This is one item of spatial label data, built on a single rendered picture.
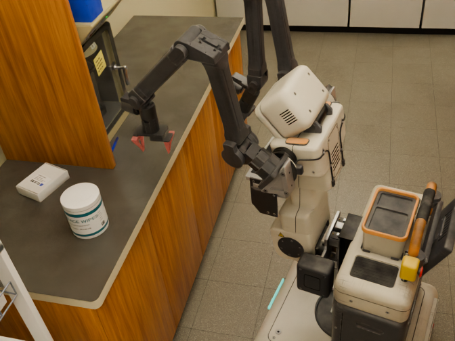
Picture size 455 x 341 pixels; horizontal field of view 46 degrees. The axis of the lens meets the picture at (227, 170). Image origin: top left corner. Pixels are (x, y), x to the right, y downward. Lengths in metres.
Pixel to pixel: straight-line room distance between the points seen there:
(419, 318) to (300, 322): 0.49
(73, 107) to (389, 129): 2.44
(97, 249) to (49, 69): 0.65
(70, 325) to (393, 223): 1.13
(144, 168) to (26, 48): 0.61
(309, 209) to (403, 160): 1.78
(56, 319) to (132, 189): 0.53
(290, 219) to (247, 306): 0.94
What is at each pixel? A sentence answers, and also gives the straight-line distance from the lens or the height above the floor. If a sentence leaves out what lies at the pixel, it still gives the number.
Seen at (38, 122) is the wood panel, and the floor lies 1.15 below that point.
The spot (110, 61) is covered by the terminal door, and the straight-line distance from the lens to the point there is 2.27.
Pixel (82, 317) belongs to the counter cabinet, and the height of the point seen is 0.84.
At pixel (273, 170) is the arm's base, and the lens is 1.60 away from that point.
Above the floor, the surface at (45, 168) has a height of 0.98.
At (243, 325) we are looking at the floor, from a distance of 2.70.
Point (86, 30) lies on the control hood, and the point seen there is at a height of 1.49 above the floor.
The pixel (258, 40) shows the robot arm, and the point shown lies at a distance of 1.92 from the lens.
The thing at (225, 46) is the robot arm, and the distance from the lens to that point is 1.42.
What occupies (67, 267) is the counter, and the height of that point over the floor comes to 0.94.
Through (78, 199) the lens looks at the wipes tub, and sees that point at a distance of 1.82.
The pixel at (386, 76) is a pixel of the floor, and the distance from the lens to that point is 4.50.
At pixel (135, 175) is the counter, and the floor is 0.94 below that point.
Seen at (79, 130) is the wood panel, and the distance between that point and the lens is 2.09.
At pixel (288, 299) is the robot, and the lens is 2.43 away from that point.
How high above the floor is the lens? 2.23
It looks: 39 degrees down
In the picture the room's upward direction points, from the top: 7 degrees counter-clockwise
